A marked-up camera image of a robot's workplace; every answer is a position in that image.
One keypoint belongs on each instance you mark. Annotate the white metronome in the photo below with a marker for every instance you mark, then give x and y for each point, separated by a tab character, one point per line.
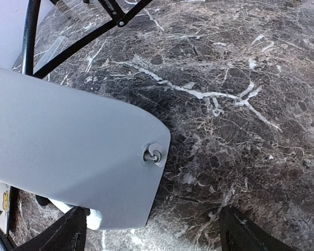
80	148

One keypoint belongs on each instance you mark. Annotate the square floral ceramic plate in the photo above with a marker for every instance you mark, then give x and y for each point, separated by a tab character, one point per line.
5	192

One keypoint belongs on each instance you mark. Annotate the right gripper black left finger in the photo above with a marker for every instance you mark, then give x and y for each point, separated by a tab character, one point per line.
67	233

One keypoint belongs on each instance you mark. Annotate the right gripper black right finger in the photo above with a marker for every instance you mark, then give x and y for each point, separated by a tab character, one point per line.
239	233

